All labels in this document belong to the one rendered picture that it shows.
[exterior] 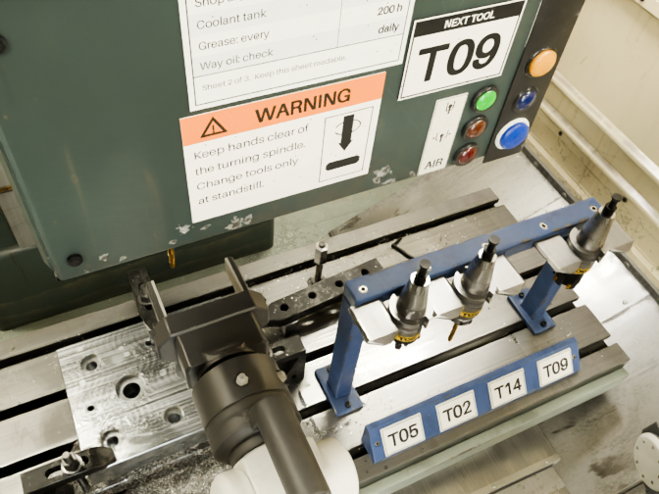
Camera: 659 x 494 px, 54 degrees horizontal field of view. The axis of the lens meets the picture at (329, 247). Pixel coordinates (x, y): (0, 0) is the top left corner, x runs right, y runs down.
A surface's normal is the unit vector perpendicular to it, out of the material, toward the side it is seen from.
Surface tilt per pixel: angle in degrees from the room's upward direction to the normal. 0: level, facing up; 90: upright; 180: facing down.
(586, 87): 90
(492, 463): 7
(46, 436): 0
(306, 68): 90
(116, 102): 90
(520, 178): 24
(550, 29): 90
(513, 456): 7
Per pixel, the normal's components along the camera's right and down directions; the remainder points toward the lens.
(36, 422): 0.08, -0.62
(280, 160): 0.43, 0.73
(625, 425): -0.29, -0.45
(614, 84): -0.90, 0.29
